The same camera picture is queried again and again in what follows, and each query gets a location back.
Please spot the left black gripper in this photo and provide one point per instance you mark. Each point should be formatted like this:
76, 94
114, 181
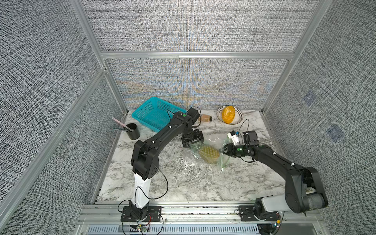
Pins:
199, 137

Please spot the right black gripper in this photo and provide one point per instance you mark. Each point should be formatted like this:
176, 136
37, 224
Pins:
229, 150

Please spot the yellow pineapple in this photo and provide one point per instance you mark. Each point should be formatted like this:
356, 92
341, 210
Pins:
209, 154

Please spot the clear zip-top bag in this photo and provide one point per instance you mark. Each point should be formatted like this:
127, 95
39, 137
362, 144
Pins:
218, 142

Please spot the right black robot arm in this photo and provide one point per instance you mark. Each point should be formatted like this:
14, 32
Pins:
304, 190

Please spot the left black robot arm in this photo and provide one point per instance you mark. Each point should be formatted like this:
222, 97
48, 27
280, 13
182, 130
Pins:
145, 157

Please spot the small brown glass bottle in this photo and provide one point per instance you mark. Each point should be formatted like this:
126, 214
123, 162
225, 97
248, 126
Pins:
206, 118

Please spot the patterned ceramic plate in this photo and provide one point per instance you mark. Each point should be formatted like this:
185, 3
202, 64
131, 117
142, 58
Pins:
238, 116

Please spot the orange fruit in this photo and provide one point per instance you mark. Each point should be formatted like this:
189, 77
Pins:
228, 114

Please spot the teal plastic basket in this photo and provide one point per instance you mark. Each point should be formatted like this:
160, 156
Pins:
155, 113

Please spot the black pen cup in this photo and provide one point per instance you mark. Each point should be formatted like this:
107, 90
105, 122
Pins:
133, 131

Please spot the dark green pen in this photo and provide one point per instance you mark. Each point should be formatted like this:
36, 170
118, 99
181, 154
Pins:
121, 129

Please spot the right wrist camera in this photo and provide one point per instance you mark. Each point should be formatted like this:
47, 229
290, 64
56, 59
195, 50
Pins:
234, 137

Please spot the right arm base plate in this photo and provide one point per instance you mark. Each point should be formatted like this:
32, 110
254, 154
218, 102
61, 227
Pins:
247, 213

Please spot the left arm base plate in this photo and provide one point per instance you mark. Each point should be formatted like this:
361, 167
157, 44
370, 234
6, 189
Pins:
147, 214

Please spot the aluminium front rail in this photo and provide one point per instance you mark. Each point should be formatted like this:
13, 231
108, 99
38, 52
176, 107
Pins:
197, 218

